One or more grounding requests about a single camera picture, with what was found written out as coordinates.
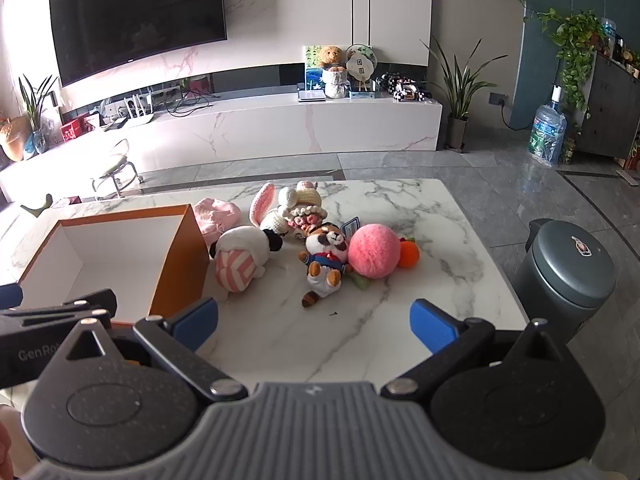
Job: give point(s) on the brown teddy bear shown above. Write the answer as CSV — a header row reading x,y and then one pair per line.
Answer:
x,y
331,55

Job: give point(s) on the white display fan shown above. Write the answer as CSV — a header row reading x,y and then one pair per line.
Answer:
x,y
361,67

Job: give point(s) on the red box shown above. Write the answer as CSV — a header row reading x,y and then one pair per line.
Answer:
x,y
75,129

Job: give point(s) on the pink knitted hat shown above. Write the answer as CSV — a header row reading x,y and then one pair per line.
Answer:
x,y
215,215

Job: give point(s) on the dark wall socket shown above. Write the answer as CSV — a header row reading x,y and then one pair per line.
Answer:
x,y
497,99

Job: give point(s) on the crochet doll with cream hat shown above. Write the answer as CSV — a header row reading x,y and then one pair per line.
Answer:
x,y
307,205

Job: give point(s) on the grey trash can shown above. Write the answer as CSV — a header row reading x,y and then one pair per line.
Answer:
x,y
565,270

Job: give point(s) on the raccoon plush toy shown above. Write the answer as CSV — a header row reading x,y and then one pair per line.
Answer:
x,y
325,249

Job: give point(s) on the dark curved object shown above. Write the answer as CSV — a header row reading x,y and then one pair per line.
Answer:
x,y
37,206

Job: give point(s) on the silver flat device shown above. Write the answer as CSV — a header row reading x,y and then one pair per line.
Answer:
x,y
311,96

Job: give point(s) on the black white toy car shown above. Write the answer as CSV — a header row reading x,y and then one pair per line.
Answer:
x,y
395,80
412,92

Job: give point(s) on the small landscape painting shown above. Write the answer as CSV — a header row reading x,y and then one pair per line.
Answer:
x,y
312,76

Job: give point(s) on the orange crochet tangerine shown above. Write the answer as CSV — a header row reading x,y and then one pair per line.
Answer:
x,y
409,256

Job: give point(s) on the small swivel stool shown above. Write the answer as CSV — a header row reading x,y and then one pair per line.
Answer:
x,y
112,165

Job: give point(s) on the water bottle with pump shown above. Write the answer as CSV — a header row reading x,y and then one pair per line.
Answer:
x,y
547,130

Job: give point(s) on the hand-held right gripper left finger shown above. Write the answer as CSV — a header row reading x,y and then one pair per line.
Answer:
x,y
200,319

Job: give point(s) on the grey side cabinet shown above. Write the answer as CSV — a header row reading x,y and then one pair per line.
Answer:
x,y
610,110

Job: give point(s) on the white crochet rabbit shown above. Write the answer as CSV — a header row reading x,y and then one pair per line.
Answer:
x,y
274,220

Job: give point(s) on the plant in glass vase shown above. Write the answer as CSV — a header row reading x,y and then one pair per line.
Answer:
x,y
37,141

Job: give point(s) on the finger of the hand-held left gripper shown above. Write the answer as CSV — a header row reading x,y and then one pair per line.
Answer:
x,y
10,296
50,310

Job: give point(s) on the trailing vine plant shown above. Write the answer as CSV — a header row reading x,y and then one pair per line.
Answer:
x,y
575,35

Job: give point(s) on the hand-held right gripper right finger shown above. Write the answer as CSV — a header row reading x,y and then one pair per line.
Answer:
x,y
430,327

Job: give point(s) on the decorative patterned plate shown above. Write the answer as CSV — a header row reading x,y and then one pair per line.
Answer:
x,y
361,50

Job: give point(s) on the white router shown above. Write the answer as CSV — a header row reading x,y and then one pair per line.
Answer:
x,y
140,119

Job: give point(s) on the white marble television console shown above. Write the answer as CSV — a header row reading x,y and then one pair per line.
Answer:
x,y
250,130

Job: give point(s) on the long-leaf potted plant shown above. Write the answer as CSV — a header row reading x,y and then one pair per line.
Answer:
x,y
457,130

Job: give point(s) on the orange cardboard box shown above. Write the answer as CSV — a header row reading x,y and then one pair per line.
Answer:
x,y
185,270

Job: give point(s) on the pink fluffy peach plush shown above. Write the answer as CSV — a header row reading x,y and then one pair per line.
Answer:
x,y
372,250

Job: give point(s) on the black wall television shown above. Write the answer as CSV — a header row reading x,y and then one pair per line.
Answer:
x,y
140,15

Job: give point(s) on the pink striped white plush toy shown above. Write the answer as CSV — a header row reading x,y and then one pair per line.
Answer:
x,y
235,270

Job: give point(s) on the acorn-shaped vase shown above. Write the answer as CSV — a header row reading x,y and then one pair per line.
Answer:
x,y
15,140

